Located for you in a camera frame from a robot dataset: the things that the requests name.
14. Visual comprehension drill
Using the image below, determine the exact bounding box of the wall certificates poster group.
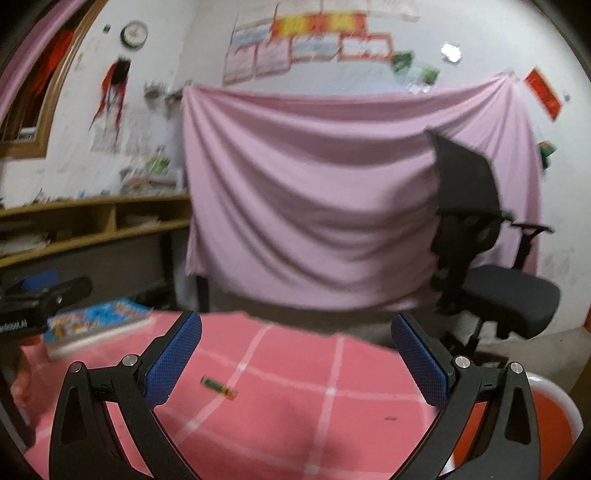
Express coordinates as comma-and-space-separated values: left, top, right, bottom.
222, 1, 439, 91

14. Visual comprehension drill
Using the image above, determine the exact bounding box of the red wall paper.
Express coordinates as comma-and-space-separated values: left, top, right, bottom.
525, 68, 562, 121

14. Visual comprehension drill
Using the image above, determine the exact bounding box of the round wall clock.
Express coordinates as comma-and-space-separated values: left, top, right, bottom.
119, 20, 149, 50

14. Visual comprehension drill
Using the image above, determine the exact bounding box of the pink hanging sheet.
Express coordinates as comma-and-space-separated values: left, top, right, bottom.
182, 75, 542, 311

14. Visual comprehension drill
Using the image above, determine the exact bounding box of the pink checked tablecloth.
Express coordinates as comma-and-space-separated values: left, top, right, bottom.
11, 309, 445, 480

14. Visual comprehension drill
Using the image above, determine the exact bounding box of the wooden low shelf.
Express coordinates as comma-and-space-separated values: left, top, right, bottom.
1, 194, 191, 310

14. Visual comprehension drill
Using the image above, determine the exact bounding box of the blue comic book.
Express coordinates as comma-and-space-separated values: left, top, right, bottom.
43, 298, 152, 362

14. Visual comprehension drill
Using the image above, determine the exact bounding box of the red white-rimmed trash bin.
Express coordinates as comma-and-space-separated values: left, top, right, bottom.
441, 362, 584, 479

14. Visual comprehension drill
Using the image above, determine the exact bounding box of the black office chair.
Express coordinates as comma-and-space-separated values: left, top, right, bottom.
428, 130, 561, 365

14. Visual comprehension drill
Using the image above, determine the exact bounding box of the green hanging dustpan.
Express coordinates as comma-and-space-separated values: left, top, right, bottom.
538, 141, 556, 171

